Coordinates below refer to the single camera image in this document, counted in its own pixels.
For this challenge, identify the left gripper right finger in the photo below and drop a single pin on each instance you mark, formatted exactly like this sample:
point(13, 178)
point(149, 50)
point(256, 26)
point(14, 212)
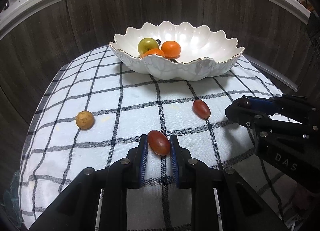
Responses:
point(220, 199)

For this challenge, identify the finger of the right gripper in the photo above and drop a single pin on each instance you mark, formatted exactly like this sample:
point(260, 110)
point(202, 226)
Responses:
point(247, 117)
point(285, 105)

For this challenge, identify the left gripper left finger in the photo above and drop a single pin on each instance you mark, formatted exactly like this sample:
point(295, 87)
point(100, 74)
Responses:
point(96, 199)

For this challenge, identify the mandarin orange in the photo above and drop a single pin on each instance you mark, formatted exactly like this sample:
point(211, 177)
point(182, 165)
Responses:
point(154, 51)
point(171, 49)

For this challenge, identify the yellow-green round fruit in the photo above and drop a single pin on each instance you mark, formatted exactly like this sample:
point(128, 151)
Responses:
point(146, 45)

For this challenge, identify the small dark grape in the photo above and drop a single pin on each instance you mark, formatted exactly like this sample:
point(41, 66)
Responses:
point(244, 102)

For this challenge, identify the brown longan left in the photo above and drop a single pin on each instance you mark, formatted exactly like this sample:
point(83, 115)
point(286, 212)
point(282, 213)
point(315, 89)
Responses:
point(84, 120)

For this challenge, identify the white scalloped ceramic bowl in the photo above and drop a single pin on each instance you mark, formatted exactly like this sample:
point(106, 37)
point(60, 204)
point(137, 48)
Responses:
point(204, 53)

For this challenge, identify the teal glass dish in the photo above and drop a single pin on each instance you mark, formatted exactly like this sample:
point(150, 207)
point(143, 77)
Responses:
point(11, 202)

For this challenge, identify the checkered white blue cloth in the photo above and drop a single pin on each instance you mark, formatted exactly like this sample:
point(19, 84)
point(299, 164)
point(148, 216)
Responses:
point(96, 109)

